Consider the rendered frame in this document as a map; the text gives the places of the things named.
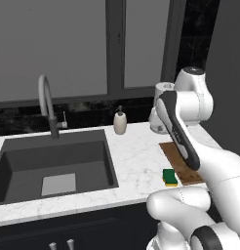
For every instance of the dark navy cupboard door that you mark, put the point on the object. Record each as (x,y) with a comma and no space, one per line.
(24,236)
(105,232)

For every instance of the green and yellow sponge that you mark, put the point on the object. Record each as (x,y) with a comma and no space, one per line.
(170,175)

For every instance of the white paper towel roll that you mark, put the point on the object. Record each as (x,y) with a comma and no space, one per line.
(154,124)

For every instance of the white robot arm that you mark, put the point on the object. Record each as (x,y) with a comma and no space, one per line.
(196,101)

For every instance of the dark grey tall cabinet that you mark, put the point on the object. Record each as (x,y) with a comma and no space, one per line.
(227,65)

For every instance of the dark grey sink basin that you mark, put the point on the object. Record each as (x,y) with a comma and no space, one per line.
(57,156)

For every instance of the cream soap dispenser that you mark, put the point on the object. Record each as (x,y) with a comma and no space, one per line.
(120,123)

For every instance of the dark framed window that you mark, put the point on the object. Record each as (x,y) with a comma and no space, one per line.
(115,45)

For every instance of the brown wooden cutting board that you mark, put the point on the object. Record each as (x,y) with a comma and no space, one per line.
(186,172)

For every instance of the grey arched sink tap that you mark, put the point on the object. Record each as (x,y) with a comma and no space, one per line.
(47,104)

